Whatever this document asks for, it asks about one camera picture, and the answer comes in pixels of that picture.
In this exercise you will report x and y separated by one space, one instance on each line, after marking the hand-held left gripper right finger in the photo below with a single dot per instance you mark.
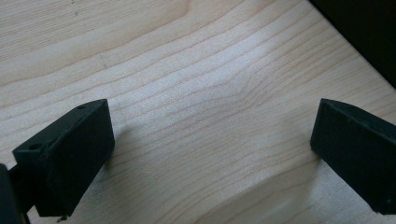
358 149

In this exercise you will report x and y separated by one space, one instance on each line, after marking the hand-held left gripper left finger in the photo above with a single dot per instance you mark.
65 161

